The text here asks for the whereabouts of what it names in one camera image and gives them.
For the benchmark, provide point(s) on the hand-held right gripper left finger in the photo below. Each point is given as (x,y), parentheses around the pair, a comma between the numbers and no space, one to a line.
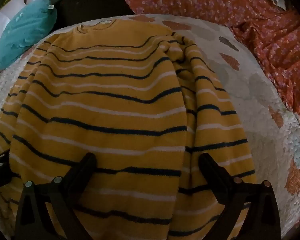
(89,163)

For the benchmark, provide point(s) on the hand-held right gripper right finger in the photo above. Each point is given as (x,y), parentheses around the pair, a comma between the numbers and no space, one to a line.
(205,163)

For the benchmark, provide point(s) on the yellow striped sweater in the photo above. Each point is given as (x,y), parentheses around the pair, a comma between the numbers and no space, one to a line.
(110,105)

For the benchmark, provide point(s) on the white heart-print blanket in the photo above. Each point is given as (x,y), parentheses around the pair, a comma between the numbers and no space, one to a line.
(260,110)

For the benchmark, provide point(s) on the teal cloth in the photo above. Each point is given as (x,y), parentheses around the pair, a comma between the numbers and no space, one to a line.
(25,32)

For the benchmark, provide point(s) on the orange floral bedsheet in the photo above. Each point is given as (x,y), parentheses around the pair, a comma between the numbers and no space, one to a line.
(240,12)

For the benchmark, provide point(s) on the white pillow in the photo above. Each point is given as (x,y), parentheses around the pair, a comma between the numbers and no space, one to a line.
(7,12)

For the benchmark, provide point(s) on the dark cloth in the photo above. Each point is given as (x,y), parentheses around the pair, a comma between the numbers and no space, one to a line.
(95,0)

